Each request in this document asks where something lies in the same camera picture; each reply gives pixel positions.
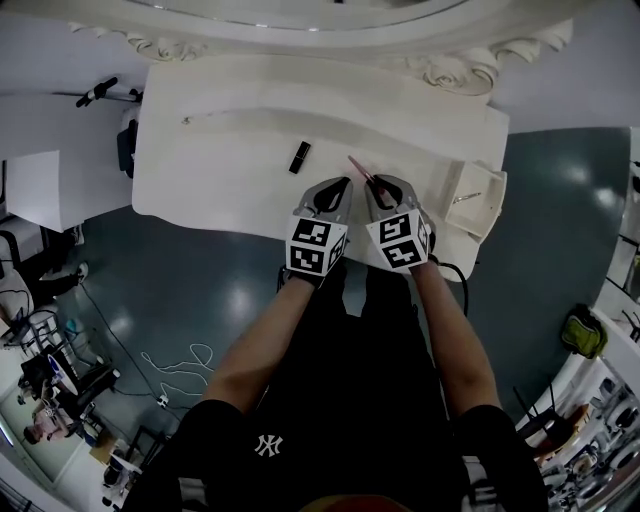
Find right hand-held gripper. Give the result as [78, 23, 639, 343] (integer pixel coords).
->
[363, 173, 439, 274]

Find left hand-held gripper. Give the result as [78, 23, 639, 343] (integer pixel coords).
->
[284, 175, 356, 278]

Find pink pen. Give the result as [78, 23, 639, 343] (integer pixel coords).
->
[347, 154, 386, 197]

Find black lipstick tube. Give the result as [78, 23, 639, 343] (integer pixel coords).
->
[288, 140, 313, 175]

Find small white drawer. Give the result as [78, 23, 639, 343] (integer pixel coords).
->
[442, 159, 509, 246]

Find white dressing table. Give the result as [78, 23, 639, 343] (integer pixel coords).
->
[130, 52, 511, 282]

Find thin silver stick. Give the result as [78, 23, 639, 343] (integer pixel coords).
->
[180, 110, 229, 127]

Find person's right forearm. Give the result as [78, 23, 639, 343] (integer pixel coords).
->
[409, 259, 501, 422]

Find person's left forearm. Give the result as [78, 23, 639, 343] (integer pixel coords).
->
[202, 274, 321, 417]

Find black wrist band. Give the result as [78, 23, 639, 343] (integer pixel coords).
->
[278, 264, 347, 292]

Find black trousers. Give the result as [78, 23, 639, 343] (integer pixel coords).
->
[341, 259, 441, 381]

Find ornate white oval mirror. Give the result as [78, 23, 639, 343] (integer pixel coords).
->
[67, 0, 575, 97]

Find dark bag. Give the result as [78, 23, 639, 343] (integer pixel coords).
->
[116, 118, 139, 181]

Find green backpack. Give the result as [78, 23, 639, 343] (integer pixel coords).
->
[559, 303, 609, 359]

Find black logo T-shirt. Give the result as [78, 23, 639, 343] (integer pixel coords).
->
[122, 319, 549, 512]

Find black chair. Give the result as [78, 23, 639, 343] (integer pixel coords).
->
[512, 382, 592, 462]

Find white shelf unit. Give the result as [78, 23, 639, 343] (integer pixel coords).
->
[0, 148, 64, 234]

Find white storage shelving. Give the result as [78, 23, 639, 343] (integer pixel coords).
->
[514, 304, 640, 512]

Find cluttered equipment workbench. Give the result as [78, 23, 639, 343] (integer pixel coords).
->
[0, 219, 122, 501]

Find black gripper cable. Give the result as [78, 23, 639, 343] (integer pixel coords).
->
[433, 254, 474, 317]

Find white floor cable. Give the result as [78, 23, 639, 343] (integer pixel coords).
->
[140, 343, 216, 407]

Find black floor cable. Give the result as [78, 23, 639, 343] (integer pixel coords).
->
[78, 279, 162, 397]

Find black handlebar with metal stem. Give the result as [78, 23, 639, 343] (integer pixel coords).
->
[53, 76, 144, 108]

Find striped backpack strap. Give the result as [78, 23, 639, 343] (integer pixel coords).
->
[462, 454, 504, 511]
[177, 477, 214, 512]

